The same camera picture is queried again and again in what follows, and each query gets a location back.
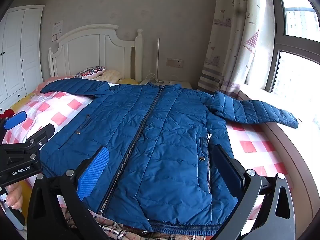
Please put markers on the white bed headboard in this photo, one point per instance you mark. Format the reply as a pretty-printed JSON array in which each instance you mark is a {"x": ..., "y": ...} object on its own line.
[{"x": 87, "y": 52}]

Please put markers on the sailboat print curtain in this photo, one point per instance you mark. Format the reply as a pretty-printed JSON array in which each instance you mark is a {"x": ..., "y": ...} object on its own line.
[{"x": 237, "y": 42}]

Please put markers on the patterned embroidered pillow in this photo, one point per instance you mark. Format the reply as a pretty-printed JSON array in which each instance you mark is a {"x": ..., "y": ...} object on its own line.
[{"x": 90, "y": 71}]

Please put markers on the white nightstand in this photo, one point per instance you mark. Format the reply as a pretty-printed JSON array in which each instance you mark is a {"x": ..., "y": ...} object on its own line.
[{"x": 185, "y": 85}]

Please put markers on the dark window frame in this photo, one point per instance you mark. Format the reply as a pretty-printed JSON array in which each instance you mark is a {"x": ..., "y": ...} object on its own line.
[{"x": 276, "y": 42}]

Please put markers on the pink checked bed sheet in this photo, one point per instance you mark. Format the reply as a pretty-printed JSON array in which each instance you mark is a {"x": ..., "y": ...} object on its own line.
[{"x": 62, "y": 110}]

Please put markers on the white wardrobe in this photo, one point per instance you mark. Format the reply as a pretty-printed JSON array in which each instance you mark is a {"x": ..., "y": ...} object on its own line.
[{"x": 15, "y": 55}]

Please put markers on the white paper wall notice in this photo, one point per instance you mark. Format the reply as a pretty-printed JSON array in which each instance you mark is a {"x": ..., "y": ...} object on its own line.
[{"x": 57, "y": 27}]

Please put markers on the red cloth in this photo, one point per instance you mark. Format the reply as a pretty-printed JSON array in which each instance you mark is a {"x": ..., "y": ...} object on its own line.
[{"x": 6, "y": 114}]

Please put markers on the cream yellow pillow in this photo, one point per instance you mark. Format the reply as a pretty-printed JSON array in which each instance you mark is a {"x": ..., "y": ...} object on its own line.
[{"x": 112, "y": 75}]

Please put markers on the person's left hand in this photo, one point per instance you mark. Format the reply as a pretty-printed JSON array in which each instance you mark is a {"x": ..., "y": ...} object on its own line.
[{"x": 15, "y": 197}]

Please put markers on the white wall socket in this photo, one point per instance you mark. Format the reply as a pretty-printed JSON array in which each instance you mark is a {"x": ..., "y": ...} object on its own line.
[{"x": 179, "y": 64}]

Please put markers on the thin metal pole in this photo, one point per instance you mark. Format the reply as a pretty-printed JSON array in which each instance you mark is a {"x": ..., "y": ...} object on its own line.
[{"x": 158, "y": 60}]

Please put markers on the blue puffer jacket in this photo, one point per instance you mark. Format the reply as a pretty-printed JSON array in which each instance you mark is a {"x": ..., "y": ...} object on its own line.
[{"x": 162, "y": 142}]

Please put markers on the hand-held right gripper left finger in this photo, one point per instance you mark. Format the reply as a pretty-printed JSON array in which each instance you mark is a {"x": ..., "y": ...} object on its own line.
[{"x": 95, "y": 172}]

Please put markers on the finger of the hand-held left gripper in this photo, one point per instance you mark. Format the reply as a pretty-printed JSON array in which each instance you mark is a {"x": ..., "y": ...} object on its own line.
[
  {"x": 43, "y": 133},
  {"x": 16, "y": 120}
]

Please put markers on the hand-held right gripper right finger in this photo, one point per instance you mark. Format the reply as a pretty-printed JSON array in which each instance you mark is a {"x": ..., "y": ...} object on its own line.
[{"x": 226, "y": 171}]

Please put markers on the tan wall switch plate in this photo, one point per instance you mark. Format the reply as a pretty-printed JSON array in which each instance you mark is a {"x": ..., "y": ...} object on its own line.
[{"x": 171, "y": 62}]

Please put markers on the window sill ledge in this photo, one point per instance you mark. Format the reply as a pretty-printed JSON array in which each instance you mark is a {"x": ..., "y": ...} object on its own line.
[{"x": 295, "y": 155}]

